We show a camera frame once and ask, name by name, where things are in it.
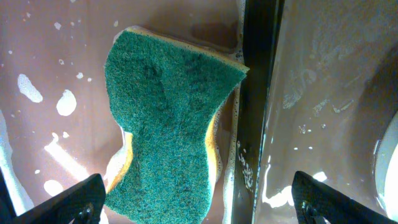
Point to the small black tray with water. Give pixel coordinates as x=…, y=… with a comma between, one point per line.
x=56, y=126

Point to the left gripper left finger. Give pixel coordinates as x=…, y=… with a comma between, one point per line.
x=80, y=204

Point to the green yellow sponge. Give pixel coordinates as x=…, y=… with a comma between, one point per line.
x=166, y=96

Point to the white plate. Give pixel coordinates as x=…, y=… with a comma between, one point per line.
x=385, y=173

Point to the large brown serving tray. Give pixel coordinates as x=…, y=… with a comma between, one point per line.
x=333, y=95

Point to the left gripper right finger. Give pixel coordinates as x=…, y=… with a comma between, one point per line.
x=316, y=202

